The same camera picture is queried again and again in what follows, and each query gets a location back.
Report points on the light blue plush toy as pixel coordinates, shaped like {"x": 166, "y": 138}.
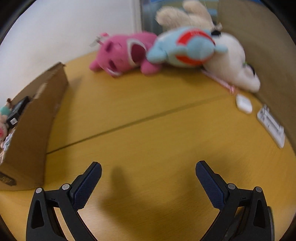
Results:
{"x": 171, "y": 51}

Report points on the pink plush toy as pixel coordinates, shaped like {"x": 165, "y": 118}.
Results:
{"x": 118, "y": 52}

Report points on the brown cardboard box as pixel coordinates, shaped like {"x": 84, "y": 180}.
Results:
{"x": 34, "y": 129}

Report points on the white earbuds case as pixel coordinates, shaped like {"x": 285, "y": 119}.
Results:
{"x": 244, "y": 103}

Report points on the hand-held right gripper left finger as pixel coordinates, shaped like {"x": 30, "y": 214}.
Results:
{"x": 86, "y": 185}

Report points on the pig plush with green scarf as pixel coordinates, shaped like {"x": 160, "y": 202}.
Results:
{"x": 3, "y": 132}

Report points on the beige plush toy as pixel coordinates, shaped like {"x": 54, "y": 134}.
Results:
{"x": 175, "y": 15}

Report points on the white plush toy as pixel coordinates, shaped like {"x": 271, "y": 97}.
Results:
{"x": 231, "y": 60}

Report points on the wooden desktop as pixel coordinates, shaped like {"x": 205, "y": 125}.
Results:
{"x": 150, "y": 143}

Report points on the white plastic strip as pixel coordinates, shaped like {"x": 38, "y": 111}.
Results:
{"x": 270, "y": 125}

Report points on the small black box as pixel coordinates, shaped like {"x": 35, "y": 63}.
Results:
{"x": 16, "y": 111}

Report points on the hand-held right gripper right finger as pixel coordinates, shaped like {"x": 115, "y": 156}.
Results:
{"x": 209, "y": 183}

